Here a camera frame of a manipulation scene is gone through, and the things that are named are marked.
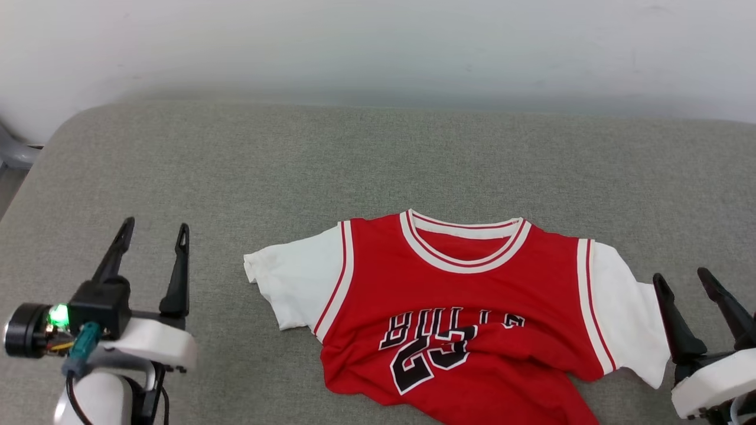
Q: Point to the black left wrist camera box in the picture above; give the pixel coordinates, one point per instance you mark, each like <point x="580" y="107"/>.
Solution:
<point x="100" y="304"/>

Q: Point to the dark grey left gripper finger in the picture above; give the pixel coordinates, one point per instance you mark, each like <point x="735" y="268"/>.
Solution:
<point x="118" y="251"/>
<point x="179" y="283"/>

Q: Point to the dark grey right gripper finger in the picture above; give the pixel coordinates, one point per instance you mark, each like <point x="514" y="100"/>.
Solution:
<point x="679" y="330"/>
<point x="732" y="316"/>

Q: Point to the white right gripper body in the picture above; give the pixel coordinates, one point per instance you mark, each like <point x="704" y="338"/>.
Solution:
<point x="714" y="381"/>

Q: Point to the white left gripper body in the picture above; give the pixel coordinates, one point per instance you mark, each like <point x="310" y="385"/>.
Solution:
<point x="159" y="345"/>

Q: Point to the black cylinder with green light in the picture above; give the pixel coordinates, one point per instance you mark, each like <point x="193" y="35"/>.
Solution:
<point x="26" y="330"/>

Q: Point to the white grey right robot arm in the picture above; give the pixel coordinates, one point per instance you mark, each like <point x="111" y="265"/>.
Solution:
<point x="717" y="416"/>

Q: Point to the red and white basketball jersey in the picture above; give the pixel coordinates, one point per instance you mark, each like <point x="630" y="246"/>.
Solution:
<point x="413" y="283"/>

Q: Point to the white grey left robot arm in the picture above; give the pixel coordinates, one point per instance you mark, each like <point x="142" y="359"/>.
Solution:
<point x="97" y="401"/>

